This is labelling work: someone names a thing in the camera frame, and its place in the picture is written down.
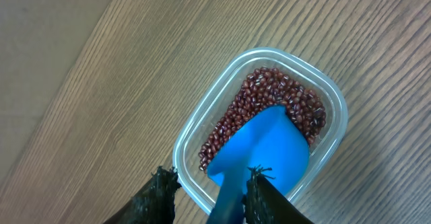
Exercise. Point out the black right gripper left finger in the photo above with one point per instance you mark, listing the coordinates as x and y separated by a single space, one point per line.
153 203

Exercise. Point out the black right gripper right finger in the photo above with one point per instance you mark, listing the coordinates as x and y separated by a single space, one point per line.
264 204

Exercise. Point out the blue plastic scoop cup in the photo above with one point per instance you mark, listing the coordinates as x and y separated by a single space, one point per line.
269 139

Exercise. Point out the clear container of red beans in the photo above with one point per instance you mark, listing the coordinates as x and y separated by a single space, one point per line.
212 106

